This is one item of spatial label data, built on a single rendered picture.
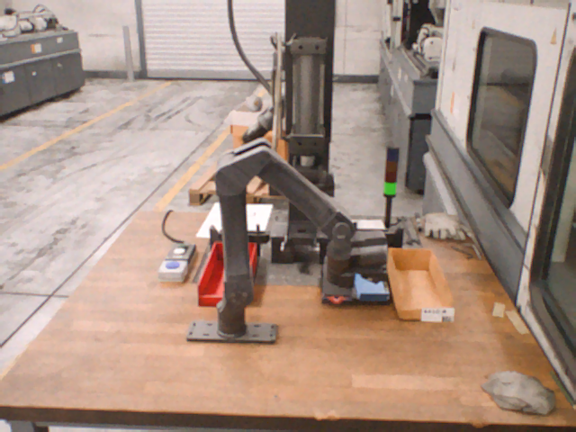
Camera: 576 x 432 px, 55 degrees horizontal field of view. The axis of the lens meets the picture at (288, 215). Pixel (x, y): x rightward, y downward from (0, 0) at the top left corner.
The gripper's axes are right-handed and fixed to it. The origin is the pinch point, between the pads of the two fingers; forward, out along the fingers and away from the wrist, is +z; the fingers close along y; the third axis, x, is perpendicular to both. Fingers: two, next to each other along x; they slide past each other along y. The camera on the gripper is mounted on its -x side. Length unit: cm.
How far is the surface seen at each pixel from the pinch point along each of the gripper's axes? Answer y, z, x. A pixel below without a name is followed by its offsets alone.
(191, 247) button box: 21.2, 13.7, 41.8
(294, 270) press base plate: 14.7, 13.0, 11.3
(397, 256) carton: 18.3, 9.5, -16.8
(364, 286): 5.6, 4.9, -7.3
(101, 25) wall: 837, 477, 441
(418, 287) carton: 8.2, 8.3, -21.7
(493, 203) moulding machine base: 51, 25, -52
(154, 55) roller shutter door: 803, 518, 340
